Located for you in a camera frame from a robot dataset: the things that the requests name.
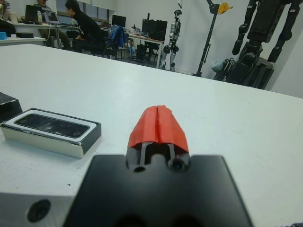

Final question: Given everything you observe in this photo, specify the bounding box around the large black humanoid robot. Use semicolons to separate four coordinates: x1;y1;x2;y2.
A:
232;0;301;63

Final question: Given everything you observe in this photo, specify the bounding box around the person in black shirt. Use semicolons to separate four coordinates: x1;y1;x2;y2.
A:
64;0;106;54

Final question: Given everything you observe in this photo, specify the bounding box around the white office desk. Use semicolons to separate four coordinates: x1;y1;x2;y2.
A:
0;21;80;48

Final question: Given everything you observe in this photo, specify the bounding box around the wide black monitor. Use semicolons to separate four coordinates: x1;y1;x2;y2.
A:
142;18;168;42

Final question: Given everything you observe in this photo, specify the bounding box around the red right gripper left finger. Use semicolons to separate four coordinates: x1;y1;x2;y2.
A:
126;105;158;171

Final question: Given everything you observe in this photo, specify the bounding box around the black gantry stand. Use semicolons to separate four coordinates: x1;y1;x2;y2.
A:
193;0;228;78

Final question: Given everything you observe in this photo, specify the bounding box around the black computer tower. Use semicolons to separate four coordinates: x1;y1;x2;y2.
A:
136;44;147;62

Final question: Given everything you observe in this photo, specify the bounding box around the partly seen seated person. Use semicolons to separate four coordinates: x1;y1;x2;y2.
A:
0;0;17;37

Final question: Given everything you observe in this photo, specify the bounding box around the black box lid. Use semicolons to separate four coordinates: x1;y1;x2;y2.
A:
0;92;24;124

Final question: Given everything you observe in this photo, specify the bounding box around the silver laptop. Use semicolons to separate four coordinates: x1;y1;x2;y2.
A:
44;11;71;26

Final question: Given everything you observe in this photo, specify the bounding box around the black equipment cart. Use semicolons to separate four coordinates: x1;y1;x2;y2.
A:
214;41;275;90

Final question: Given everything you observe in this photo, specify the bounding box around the white-lined black box base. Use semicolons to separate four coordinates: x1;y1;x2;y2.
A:
0;108;102;159

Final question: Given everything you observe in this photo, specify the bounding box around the white desk with metal legs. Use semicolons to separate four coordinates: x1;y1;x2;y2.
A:
126;33;165;69

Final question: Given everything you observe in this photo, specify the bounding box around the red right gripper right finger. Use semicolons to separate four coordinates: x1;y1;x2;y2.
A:
157;105;190;170

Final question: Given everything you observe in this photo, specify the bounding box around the small silver humanoid robot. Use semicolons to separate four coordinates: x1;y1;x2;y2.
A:
160;9;183;71

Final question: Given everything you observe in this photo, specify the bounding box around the pale green bag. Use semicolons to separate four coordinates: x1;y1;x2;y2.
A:
211;59;224;74

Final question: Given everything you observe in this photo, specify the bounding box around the person in brown trousers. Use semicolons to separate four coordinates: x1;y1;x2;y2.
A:
33;0;72;51

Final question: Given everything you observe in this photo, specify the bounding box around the black slim camera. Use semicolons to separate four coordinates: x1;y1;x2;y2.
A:
14;113;91;140

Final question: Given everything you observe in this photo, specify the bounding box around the small black monitor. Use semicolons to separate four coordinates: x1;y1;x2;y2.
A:
111;14;127;27

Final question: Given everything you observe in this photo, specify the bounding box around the black office chair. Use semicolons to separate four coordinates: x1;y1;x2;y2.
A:
103;25;128;60

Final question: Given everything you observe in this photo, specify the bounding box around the yellow hoist part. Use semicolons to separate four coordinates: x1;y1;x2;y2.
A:
217;2;234;15

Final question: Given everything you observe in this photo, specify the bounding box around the blue jacket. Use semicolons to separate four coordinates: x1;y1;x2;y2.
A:
110;25;126;48

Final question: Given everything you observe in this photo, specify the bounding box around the black laptop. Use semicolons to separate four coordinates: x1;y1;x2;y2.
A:
25;4;44;24

